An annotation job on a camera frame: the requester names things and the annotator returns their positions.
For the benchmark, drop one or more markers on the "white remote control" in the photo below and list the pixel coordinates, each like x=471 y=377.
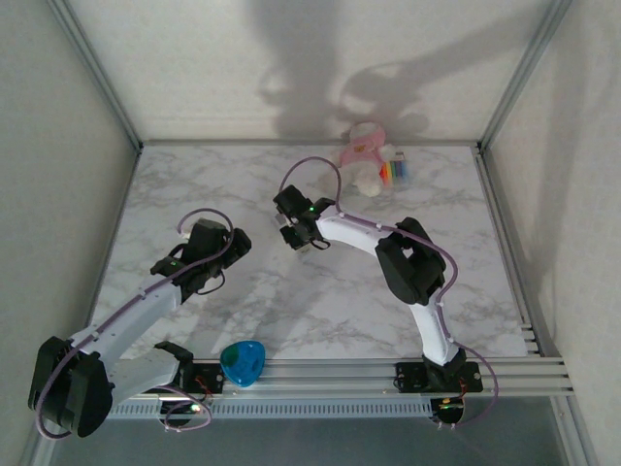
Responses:
x=280 y=219

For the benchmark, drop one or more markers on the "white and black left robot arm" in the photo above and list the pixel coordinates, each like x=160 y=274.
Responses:
x=136 y=315

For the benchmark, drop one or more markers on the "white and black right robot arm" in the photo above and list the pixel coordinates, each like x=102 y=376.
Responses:
x=349 y=235

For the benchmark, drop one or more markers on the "white plush toy pink shirt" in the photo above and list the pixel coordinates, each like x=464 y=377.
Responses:
x=364 y=150

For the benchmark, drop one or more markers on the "blue green triangular plastic toy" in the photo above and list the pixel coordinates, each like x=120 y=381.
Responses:
x=242 y=364

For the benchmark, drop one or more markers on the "rainbow marker pack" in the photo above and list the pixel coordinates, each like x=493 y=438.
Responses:
x=395 y=171

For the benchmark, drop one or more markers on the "round dark controller housing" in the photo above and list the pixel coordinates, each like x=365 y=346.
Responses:
x=448 y=412
x=186 y=411

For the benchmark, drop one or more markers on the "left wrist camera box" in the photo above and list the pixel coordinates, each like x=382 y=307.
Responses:
x=206 y=238

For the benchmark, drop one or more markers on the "aluminium table edge rail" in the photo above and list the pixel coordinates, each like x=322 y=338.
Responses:
x=242 y=143

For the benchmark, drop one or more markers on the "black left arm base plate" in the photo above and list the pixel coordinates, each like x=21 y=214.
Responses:
x=213 y=376

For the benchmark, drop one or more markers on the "aluminium mounting rail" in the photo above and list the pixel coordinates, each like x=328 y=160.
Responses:
x=315 y=378

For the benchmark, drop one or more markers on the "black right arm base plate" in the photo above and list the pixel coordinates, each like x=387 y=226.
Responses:
x=410 y=376

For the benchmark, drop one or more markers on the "aluminium side rail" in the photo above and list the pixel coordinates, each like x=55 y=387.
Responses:
x=491 y=194

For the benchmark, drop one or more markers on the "aluminium frame post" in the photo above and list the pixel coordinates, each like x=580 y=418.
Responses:
x=96 y=73
x=523 y=73

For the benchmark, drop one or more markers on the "aluminium frame leg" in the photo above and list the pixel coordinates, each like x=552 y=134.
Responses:
x=575 y=432
x=39 y=437

